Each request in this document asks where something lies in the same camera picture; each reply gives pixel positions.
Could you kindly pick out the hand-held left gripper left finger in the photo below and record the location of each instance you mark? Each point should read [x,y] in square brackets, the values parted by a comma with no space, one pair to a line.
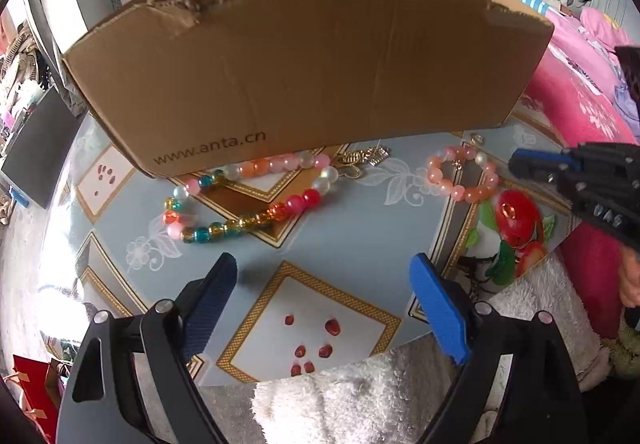
[215,296]

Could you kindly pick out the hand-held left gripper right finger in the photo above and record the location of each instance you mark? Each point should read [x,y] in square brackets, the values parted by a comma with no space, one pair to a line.
[440,311]

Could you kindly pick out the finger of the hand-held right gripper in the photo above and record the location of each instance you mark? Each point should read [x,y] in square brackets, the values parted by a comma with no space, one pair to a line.
[527,154]
[530,170]

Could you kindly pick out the gold comb clip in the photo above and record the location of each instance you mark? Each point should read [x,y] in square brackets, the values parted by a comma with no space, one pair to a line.
[380,155]

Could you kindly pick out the gold knot ornament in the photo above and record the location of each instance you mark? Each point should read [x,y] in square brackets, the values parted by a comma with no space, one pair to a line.
[350,159]

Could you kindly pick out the brown cardboard box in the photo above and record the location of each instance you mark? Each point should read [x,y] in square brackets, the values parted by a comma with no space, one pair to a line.
[300,74]

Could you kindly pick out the person's right forearm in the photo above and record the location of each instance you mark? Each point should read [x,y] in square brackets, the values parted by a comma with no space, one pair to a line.
[622,349]

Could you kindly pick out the person's right hand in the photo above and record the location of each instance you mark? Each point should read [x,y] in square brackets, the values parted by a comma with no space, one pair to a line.
[630,276]

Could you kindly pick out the printed blue tablecloth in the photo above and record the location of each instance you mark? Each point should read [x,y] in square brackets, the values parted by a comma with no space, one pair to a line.
[320,244]

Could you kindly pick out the white fluffy towel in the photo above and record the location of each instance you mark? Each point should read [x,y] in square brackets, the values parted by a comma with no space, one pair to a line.
[350,399]

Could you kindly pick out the red paper bag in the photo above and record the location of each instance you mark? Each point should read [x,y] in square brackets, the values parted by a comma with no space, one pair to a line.
[27,389]

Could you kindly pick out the dark grey flat panel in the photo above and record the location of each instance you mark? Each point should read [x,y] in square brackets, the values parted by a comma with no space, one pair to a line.
[40,149]

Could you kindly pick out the pile of household clutter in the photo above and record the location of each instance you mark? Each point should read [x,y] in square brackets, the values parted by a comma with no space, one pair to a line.
[22,74]

